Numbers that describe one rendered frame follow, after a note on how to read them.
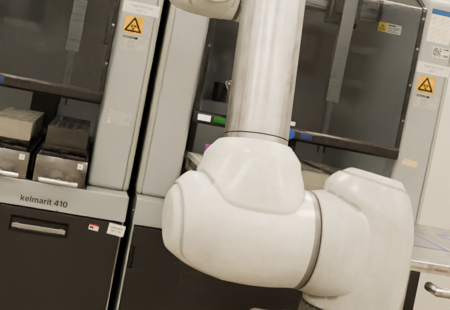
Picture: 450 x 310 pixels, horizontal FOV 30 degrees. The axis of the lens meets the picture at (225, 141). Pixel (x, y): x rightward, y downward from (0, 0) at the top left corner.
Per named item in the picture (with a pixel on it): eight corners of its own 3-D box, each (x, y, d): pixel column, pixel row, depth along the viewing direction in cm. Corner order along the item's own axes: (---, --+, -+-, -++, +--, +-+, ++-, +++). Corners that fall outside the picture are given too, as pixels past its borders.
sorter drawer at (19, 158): (1, 146, 285) (5, 121, 285) (42, 154, 287) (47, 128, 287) (-31, 173, 213) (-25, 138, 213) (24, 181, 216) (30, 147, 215)
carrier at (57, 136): (86, 153, 231) (90, 132, 231) (86, 154, 229) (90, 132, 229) (43, 146, 229) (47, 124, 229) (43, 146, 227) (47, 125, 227)
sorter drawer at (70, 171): (46, 155, 288) (51, 129, 287) (86, 162, 290) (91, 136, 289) (29, 183, 216) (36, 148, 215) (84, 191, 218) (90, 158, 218)
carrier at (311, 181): (329, 197, 243) (333, 176, 243) (331, 197, 241) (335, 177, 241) (290, 189, 241) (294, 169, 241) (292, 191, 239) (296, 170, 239)
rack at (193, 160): (183, 172, 251) (187, 151, 251) (215, 177, 253) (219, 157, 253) (195, 185, 222) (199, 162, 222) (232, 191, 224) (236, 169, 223)
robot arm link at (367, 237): (418, 328, 128) (446, 187, 127) (307, 314, 124) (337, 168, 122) (373, 298, 144) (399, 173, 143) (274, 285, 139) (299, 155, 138)
